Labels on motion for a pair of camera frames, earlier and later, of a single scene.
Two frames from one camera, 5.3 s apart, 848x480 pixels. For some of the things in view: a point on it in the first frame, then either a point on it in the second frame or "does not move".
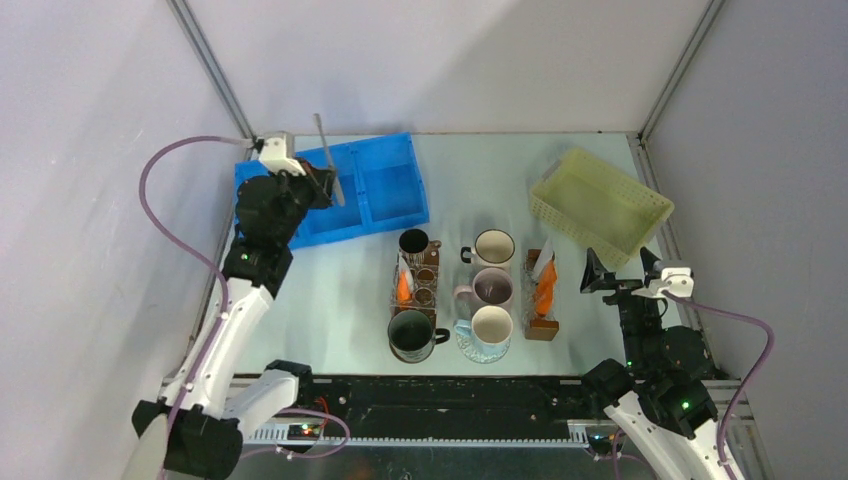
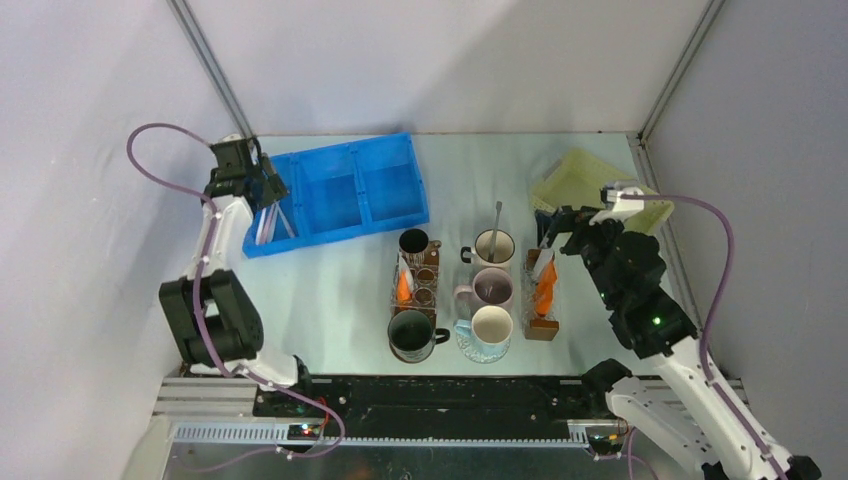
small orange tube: x=403 y=294 does not move
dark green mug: x=412 y=336 does not move
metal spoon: x=336 y=183 -> x=495 y=231
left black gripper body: x=300 y=194 -> x=270 y=186
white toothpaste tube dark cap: x=545 y=256 does not move
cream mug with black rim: x=493 y=248 does not move
